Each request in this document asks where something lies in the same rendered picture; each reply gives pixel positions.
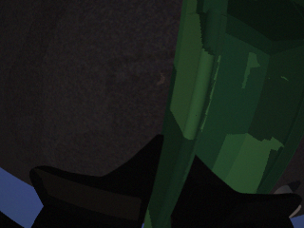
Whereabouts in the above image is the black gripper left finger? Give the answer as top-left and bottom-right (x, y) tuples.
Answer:
(29, 134), (163, 228)

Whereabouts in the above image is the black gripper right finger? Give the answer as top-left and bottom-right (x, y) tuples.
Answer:
(170, 155), (303, 228)

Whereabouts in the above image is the grey cylinder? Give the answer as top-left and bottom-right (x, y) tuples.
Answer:
(274, 185), (301, 218)

